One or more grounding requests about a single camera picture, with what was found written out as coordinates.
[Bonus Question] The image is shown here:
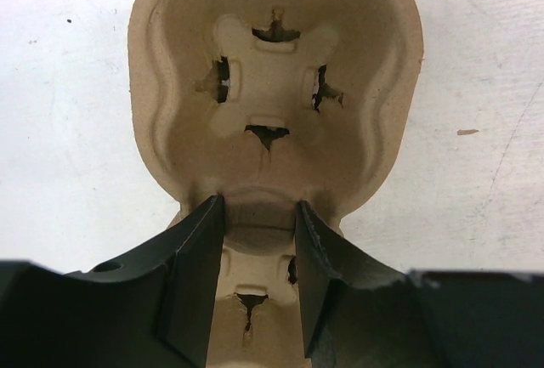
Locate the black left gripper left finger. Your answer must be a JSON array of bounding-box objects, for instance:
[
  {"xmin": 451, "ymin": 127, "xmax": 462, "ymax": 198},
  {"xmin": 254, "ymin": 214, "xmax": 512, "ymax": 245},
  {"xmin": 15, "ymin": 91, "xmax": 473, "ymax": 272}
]
[{"xmin": 1, "ymin": 195, "xmax": 224, "ymax": 367}]

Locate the brown cup carrier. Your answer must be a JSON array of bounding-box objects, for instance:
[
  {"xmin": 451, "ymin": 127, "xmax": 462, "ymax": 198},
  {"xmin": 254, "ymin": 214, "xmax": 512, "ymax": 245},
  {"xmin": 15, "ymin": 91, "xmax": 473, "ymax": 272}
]
[{"xmin": 127, "ymin": 0, "xmax": 423, "ymax": 367}]

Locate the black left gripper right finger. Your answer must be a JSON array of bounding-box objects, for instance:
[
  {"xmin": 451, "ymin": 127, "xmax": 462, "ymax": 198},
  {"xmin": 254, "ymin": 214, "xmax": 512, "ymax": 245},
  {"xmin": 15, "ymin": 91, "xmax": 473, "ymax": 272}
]
[{"xmin": 295, "ymin": 201, "xmax": 543, "ymax": 367}]

